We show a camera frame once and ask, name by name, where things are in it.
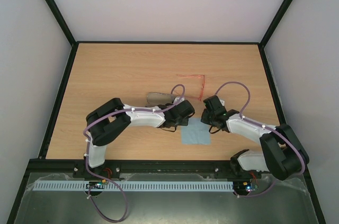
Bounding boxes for light blue slotted cable duct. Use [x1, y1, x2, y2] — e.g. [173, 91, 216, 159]
[32, 181, 234, 192]

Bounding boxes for red transparent sunglasses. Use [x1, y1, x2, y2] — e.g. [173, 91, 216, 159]
[176, 74, 206, 101]

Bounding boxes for striped sunglasses case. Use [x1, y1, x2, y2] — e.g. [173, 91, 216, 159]
[146, 92, 176, 107]

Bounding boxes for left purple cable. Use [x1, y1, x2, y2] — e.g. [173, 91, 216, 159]
[83, 84, 185, 221]

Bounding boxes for purple cable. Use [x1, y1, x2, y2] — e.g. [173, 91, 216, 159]
[83, 84, 185, 221]
[214, 81, 305, 199]

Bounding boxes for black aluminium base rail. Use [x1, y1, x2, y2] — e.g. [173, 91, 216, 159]
[26, 158, 308, 182]

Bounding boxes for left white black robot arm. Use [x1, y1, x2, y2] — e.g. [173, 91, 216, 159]
[84, 97, 195, 168]

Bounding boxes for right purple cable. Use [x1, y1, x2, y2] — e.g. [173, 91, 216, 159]
[214, 81, 305, 199]

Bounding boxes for blue cleaning cloth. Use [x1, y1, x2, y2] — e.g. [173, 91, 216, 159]
[181, 118, 211, 145]

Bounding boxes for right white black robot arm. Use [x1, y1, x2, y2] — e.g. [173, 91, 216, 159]
[201, 95, 309, 181]

